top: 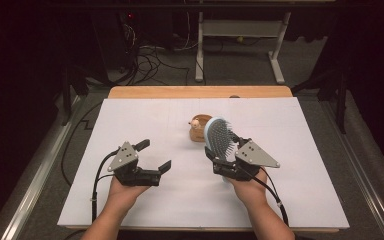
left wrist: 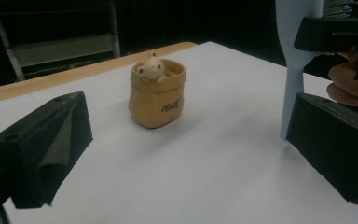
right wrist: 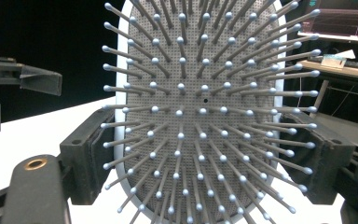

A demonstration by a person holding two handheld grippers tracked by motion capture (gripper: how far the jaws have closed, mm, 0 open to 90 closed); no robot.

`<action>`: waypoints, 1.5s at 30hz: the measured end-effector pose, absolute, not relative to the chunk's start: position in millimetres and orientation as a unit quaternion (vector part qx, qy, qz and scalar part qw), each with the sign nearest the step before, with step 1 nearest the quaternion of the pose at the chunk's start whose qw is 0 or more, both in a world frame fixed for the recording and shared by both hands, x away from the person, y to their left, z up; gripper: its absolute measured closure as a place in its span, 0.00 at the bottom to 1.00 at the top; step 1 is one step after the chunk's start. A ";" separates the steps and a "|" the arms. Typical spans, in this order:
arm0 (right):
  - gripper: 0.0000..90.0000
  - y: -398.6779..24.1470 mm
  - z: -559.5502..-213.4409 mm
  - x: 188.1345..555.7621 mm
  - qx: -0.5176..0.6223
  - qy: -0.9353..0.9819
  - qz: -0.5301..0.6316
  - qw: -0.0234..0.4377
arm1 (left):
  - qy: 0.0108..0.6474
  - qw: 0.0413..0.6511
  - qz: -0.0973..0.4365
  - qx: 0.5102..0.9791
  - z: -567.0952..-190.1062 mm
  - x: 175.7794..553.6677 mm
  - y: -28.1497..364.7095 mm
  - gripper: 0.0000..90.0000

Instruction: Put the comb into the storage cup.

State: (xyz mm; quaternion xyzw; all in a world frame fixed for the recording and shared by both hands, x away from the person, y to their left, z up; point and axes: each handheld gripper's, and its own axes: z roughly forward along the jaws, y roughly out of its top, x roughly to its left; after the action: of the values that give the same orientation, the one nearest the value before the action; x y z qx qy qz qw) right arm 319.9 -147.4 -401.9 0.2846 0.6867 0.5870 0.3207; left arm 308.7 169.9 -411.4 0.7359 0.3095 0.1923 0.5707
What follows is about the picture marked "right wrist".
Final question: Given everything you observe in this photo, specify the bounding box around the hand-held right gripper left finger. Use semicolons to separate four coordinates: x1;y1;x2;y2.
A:
59;107;117;206

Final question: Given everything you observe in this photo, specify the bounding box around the wooden desk with white leg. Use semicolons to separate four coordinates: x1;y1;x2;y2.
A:
297;59;358;119

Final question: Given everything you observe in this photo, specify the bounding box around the computer monitor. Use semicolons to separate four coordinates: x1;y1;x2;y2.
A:
297;0;358;44

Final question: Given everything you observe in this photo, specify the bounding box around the light blue hairbrush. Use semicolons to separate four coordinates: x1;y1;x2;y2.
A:
101;0;323;224

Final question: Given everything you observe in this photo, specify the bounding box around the white paper card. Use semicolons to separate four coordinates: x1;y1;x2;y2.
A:
321;49;357;69

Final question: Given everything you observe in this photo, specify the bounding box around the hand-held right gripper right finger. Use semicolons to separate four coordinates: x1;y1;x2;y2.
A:
279;112;356;206

